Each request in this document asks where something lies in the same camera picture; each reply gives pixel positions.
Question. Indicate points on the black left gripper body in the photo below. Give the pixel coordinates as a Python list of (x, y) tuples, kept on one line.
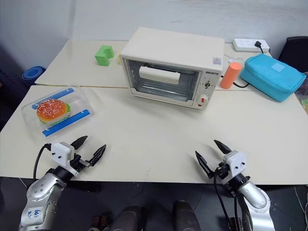
[(77, 164)]

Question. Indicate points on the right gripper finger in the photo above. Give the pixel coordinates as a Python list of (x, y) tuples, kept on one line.
[(203, 163), (222, 146)]

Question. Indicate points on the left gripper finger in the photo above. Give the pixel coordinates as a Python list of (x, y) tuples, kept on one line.
[(79, 143), (97, 156)]

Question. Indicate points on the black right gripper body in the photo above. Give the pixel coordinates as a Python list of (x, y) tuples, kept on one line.
[(222, 171)]

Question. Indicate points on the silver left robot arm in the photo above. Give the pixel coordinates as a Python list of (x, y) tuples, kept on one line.
[(38, 190)]

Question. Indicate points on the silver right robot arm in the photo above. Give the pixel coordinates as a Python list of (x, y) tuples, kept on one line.
[(252, 195)]

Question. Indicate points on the glass oven door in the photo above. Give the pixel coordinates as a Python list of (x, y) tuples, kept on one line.
[(134, 81)]

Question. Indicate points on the cream toaster oven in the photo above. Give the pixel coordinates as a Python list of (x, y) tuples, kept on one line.
[(173, 45)]

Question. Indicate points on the toy hamburger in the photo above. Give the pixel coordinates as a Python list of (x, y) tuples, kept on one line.
[(50, 110)]

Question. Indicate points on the clear tray with blue strips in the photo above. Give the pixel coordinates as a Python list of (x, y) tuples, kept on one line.
[(81, 98)]

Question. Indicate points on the dark rounded shape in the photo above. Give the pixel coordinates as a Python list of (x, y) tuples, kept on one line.
[(128, 219), (186, 216)]

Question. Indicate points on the orange foam cylinder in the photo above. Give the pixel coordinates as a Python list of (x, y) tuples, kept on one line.
[(228, 77)]

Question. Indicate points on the turquoise zipper pouch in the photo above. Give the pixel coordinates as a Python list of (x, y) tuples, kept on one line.
[(267, 77)]

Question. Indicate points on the blue rolled mat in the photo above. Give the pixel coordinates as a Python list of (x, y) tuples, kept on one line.
[(33, 73)]

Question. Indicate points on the green foam block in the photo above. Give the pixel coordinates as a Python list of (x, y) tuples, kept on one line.
[(102, 59)]

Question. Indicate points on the bag of colourful items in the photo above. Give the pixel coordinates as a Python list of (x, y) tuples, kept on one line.
[(305, 101)]

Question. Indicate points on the white power strip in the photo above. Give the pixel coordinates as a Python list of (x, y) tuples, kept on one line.
[(243, 44)]

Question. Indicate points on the black power plug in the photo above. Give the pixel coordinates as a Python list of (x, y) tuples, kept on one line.
[(258, 45)]

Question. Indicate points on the black chair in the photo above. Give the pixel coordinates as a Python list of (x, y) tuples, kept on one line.
[(296, 53)]

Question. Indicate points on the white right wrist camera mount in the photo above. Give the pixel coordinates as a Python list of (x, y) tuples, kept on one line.
[(237, 162)]

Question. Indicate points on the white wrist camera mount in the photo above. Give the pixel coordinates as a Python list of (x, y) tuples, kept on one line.
[(59, 152), (237, 162)]

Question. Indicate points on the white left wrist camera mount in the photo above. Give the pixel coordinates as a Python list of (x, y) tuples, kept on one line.
[(59, 152)]

